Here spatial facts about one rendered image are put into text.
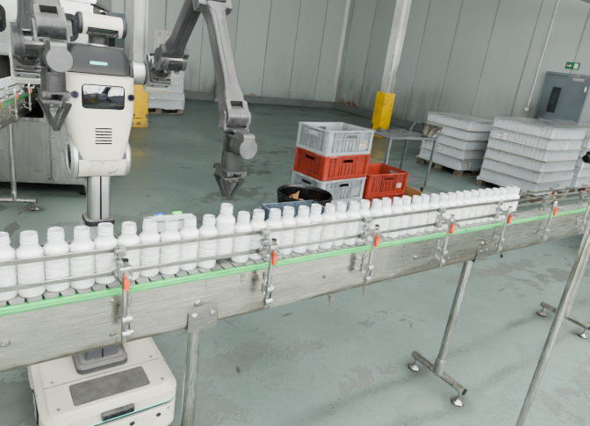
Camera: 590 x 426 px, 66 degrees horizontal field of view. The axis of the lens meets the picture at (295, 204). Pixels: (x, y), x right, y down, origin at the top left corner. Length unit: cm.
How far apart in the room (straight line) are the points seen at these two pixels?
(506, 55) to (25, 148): 1088
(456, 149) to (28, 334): 790
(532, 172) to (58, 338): 720
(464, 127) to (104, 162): 733
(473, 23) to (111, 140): 1236
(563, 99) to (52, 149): 1034
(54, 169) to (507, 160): 643
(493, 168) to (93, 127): 704
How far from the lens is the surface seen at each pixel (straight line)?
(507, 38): 1298
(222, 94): 134
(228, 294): 148
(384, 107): 1158
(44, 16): 131
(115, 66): 187
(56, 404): 213
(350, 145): 405
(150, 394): 214
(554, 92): 1214
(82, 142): 181
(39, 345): 137
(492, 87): 1296
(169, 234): 134
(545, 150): 775
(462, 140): 856
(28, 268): 128
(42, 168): 513
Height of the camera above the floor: 166
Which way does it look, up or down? 18 degrees down
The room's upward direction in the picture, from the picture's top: 8 degrees clockwise
